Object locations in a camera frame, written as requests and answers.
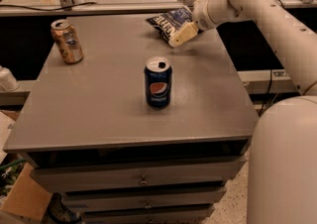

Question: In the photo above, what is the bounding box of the grey metal railing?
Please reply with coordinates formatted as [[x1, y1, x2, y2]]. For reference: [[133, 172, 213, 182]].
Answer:
[[0, 0, 317, 18]]

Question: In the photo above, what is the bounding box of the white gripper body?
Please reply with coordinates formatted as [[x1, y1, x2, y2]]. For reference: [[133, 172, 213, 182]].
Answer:
[[192, 0, 215, 31]]

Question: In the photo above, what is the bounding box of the cardboard box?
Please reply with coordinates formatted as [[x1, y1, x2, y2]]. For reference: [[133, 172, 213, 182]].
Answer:
[[0, 164, 53, 224]]

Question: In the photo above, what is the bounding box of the top drawer knob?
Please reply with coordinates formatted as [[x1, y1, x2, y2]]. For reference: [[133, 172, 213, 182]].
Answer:
[[139, 175, 149, 186]]

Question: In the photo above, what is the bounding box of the drawer knob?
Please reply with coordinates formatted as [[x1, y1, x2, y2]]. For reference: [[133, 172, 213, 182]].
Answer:
[[144, 201, 153, 209], [139, 175, 149, 186]]

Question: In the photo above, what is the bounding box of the orange soda can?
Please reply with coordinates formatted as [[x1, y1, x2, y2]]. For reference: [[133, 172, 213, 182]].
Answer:
[[51, 19, 84, 64]]

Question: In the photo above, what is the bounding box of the black hanging cable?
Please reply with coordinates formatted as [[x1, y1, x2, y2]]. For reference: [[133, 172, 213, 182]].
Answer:
[[258, 68, 275, 117]]

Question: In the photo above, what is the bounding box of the blue chip bag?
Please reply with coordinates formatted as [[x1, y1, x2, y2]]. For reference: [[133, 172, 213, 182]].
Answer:
[[146, 7, 194, 43]]

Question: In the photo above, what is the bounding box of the blue Pepsi can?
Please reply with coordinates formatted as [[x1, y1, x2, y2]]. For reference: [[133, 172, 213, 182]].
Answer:
[[144, 56, 172, 108]]

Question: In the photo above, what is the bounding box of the white cylinder at left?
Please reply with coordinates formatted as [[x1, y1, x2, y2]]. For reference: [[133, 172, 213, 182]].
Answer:
[[0, 66, 19, 91]]

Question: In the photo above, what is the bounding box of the black cable on rail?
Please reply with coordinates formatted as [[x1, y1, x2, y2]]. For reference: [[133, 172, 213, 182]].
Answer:
[[0, 1, 97, 12]]

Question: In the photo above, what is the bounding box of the middle drawer knob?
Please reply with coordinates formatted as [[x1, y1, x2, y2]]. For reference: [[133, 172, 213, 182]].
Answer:
[[144, 201, 153, 209]]

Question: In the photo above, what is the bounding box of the grey drawer cabinet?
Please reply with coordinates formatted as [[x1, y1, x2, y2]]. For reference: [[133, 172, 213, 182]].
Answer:
[[5, 15, 258, 224]]

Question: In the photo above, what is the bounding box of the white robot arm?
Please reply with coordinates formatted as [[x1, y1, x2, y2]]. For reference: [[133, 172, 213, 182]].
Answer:
[[193, 0, 317, 224]]

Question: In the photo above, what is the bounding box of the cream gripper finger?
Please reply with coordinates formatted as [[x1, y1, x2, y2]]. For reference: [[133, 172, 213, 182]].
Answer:
[[168, 22, 199, 48]]

